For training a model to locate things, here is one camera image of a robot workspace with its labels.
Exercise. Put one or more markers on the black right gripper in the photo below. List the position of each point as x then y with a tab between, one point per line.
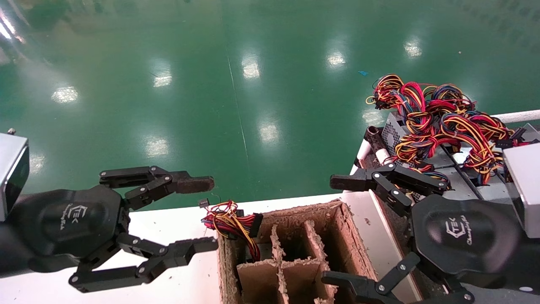
464	236

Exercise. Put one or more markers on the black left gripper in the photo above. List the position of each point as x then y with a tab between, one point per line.
71	223

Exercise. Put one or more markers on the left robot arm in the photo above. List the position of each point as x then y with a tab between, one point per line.
6	253

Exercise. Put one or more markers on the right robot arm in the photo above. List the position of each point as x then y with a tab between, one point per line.
530	261

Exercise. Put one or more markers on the brown cardboard box with dividers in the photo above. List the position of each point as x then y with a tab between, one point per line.
337	236

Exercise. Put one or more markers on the white pipe leg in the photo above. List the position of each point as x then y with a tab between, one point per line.
363	150

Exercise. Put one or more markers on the black pipe connector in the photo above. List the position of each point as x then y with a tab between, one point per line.
373	135

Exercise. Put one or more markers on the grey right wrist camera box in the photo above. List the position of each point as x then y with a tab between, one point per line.
525	185

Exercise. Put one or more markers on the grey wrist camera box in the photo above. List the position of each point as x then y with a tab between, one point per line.
525	185
10	169

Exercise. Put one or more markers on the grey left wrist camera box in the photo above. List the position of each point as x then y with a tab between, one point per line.
10	169

